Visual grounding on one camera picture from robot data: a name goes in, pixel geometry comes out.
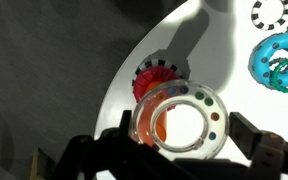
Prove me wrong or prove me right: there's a black white striped base ring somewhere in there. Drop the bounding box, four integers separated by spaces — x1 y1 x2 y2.
131 58 189 87

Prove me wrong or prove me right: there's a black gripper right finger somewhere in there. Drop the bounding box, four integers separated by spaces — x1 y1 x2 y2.
229 112 262 160

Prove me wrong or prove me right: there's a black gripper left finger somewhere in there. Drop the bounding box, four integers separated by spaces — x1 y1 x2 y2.
119 110 132 139

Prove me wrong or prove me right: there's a teal thin ring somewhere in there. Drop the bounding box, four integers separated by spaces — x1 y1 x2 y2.
269 57 288 94

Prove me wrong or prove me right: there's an orange rod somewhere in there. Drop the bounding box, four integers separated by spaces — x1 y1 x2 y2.
139 80 169 148

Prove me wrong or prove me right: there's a red ring on rod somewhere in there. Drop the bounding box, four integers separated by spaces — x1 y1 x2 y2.
132 65 182 112

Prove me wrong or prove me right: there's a blue ring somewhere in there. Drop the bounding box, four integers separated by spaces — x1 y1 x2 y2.
248 31 288 90

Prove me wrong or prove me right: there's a colorless transparent ring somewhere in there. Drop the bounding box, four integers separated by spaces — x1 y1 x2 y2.
130 79 230 160

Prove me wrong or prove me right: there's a small black white striped ring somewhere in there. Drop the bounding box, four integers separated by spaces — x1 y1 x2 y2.
250 0 288 31

